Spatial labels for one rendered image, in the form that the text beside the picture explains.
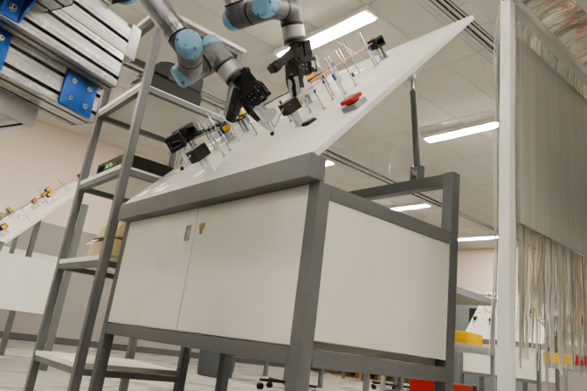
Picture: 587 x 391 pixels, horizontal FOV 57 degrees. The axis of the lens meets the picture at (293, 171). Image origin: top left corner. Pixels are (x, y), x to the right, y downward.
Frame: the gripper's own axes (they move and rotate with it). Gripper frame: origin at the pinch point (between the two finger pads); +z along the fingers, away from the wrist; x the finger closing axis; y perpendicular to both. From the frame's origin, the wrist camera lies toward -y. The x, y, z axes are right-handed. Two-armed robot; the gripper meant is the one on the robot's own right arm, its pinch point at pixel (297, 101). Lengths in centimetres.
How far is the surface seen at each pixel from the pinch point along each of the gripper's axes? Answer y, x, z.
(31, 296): -80, 304, 99
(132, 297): -52, 49, 61
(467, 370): 461, 418, 371
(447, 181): 37, -25, 33
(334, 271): -20, -41, 47
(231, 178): -28.7, -4.8, 21.3
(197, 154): -29.7, 19.4, 12.5
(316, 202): -22, -40, 29
